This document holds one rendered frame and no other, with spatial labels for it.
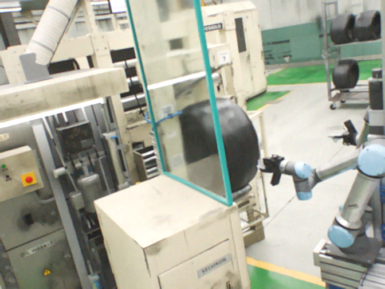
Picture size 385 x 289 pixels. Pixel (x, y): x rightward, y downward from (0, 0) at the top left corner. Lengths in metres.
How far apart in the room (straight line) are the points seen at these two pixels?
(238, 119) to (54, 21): 1.11
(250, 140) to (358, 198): 0.68
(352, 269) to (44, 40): 1.97
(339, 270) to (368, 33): 5.43
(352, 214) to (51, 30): 1.73
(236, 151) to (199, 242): 0.84
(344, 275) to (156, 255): 1.18
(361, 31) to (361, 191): 5.54
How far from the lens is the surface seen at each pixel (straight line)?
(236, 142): 2.12
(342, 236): 1.92
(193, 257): 1.42
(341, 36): 7.32
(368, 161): 1.71
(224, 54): 2.61
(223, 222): 1.44
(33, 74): 2.16
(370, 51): 13.13
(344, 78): 7.38
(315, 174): 2.01
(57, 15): 2.20
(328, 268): 2.24
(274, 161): 2.00
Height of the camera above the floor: 1.92
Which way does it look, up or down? 17 degrees down
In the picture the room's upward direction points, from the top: 11 degrees counter-clockwise
